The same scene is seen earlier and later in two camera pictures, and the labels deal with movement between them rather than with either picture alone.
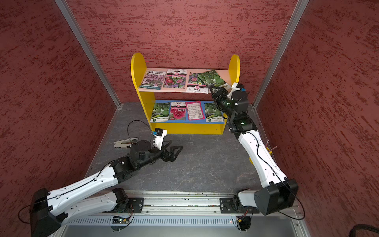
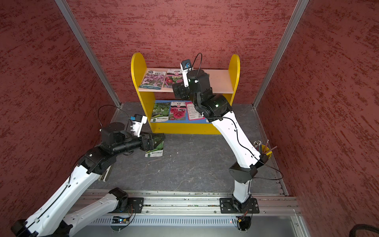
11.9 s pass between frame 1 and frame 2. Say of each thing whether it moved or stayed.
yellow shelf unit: stayed
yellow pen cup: stayed
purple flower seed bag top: stayed
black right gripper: moved
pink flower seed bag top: stayed
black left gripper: moved
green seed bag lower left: stayed
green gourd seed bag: moved
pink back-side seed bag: stayed
